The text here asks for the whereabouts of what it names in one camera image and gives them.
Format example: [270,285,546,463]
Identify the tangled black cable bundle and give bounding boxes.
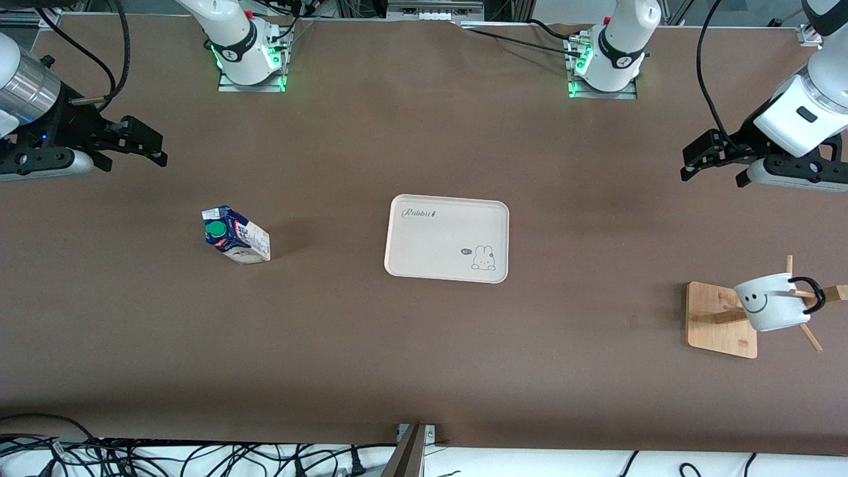
[0,413,398,477]

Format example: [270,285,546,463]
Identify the beige rabbit print tray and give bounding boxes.
[384,193,510,284]

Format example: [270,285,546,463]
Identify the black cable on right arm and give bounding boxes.
[70,0,131,107]
[34,8,117,97]

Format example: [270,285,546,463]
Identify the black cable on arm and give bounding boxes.
[70,0,131,107]
[696,0,733,150]
[34,8,117,97]

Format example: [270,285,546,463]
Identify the wooden cup hanging rack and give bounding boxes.
[686,255,848,360]

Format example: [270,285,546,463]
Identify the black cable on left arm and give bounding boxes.
[696,0,733,150]

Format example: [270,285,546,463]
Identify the grey metal rail device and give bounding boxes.
[386,0,486,21]

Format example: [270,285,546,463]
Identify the black cable to arm base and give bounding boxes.
[462,26,584,59]
[527,18,592,43]

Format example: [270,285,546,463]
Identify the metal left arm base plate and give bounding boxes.
[566,40,638,100]

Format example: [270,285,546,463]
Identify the slanted metal beam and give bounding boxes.
[381,424,428,477]

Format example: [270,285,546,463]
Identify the small metal bracket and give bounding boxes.
[396,424,437,445]

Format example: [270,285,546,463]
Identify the black cables behind arm base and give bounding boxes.
[264,0,320,42]

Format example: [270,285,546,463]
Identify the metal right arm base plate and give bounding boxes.
[217,40,287,93]

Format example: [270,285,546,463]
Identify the blue milk carton green cap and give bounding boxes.
[201,205,271,266]

